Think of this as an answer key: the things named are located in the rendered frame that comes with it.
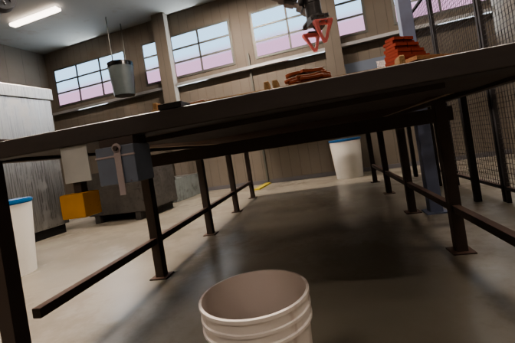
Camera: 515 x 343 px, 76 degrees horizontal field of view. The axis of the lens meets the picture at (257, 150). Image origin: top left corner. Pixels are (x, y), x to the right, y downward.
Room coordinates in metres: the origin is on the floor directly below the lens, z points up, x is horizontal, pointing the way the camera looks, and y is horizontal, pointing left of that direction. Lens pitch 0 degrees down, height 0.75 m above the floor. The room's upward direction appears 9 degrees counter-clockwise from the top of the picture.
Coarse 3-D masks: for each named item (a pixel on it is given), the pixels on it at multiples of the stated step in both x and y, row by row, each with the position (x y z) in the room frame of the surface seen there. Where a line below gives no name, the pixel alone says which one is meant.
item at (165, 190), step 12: (156, 168) 5.07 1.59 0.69; (168, 168) 5.36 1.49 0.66; (96, 180) 4.94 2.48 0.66; (156, 180) 5.03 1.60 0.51; (168, 180) 5.31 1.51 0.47; (108, 192) 4.88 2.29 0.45; (132, 192) 4.75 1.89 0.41; (156, 192) 4.98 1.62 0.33; (168, 192) 5.26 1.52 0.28; (108, 204) 4.90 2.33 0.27; (120, 204) 4.83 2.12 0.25; (132, 204) 4.76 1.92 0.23; (168, 204) 5.40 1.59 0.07; (96, 216) 4.99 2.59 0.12; (108, 216) 5.13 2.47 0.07; (120, 216) 5.38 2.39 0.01; (144, 216) 4.80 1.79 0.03
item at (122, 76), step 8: (112, 64) 6.90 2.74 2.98; (120, 64) 6.92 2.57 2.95; (128, 64) 7.02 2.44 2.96; (112, 72) 6.93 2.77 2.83; (120, 72) 6.92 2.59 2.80; (128, 72) 7.01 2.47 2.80; (112, 80) 6.97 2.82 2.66; (120, 80) 6.93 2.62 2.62; (128, 80) 7.00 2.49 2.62; (120, 88) 6.94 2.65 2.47; (128, 88) 7.00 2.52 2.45; (120, 96) 7.19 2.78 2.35; (128, 96) 7.32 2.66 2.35
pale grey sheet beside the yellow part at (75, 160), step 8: (64, 152) 1.09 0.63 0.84; (72, 152) 1.08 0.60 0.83; (80, 152) 1.07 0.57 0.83; (64, 160) 1.09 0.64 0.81; (72, 160) 1.08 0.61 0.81; (80, 160) 1.07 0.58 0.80; (88, 160) 1.07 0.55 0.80; (64, 168) 1.09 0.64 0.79; (72, 168) 1.08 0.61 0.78; (80, 168) 1.08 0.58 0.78; (88, 168) 1.07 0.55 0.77; (64, 176) 1.09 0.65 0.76; (72, 176) 1.08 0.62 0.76; (80, 176) 1.08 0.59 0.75; (88, 176) 1.07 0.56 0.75
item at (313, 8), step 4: (308, 4) 1.14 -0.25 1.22; (312, 4) 1.13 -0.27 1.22; (316, 4) 1.13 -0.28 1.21; (304, 8) 1.17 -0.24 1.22; (308, 8) 1.14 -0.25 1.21; (312, 8) 1.13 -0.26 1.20; (316, 8) 1.13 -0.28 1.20; (320, 8) 1.14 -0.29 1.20; (308, 12) 1.14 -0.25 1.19; (312, 12) 1.13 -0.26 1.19; (316, 12) 1.13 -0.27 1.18; (320, 12) 1.14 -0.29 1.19; (308, 16) 1.15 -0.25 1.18; (312, 16) 1.11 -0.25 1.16; (316, 16) 1.11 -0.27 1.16; (320, 16) 1.12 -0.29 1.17; (324, 16) 1.11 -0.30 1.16; (328, 16) 1.12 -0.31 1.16; (304, 24) 1.18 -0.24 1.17; (304, 28) 1.20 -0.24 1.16
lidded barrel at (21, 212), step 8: (8, 200) 2.91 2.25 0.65; (16, 200) 2.75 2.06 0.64; (24, 200) 2.81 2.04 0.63; (16, 208) 2.74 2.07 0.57; (24, 208) 2.81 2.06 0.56; (16, 216) 2.74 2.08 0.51; (24, 216) 2.80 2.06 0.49; (32, 216) 2.93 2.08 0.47; (16, 224) 2.73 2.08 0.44; (24, 224) 2.79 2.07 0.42; (32, 224) 2.91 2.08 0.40; (16, 232) 2.73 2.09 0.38; (24, 232) 2.79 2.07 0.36; (32, 232) 2.89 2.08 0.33; (16, 240) 2.72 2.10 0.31; (24, 240) 2.78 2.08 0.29; (32, 240) 2.88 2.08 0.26; (16, 248) 2.72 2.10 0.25; (24, 248) 2.77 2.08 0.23; (32, 248) 2.87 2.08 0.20; (24, 256) 2.77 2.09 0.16; (32, 256) 2.85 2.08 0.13; (24, 264) 2.76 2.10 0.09; (32, 264) 2.84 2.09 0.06; (24, 272) 2.76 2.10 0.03
